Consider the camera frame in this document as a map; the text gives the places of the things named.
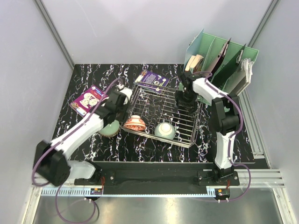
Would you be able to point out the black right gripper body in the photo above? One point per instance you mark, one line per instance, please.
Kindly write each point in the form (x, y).
(187, 98)

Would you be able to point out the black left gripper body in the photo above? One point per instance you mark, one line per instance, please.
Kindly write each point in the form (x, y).
(122, 113)

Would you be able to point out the teal bird patterned bowl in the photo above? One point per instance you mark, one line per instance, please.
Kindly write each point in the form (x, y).
(113, 126)

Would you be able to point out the red white floral bowl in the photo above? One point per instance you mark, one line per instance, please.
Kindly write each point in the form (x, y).
(135, 123)

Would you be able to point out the wire dish rack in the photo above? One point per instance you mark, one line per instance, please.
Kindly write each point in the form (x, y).
(156, 108)

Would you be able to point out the pale green upturned bowl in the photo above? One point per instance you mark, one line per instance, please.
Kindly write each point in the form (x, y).
(165, 130)

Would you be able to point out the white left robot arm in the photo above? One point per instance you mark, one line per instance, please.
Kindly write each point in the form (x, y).
(52, 158)

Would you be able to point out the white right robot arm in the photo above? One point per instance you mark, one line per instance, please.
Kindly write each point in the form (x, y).
(226, 114)

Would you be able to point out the purple rabbit picture book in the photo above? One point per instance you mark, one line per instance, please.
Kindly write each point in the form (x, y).
(87, 100)

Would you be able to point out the cream paperback book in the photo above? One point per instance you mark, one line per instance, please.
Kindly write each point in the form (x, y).
(195, 63)

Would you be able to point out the dark purple paperback book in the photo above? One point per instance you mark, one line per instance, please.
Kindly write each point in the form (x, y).
(152, 81)

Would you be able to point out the dark green clipboard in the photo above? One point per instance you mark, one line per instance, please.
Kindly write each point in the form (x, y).
(228, 70)

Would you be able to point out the mint green file organizer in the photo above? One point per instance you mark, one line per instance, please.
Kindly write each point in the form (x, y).
(201, 44)

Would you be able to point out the pink clipboard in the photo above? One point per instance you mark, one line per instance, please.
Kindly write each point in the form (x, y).
(216, 54)

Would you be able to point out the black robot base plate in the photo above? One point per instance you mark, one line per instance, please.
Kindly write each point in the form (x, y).
(162, 180)

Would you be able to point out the aluminium frame rail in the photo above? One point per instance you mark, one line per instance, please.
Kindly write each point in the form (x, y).
(273, 180)

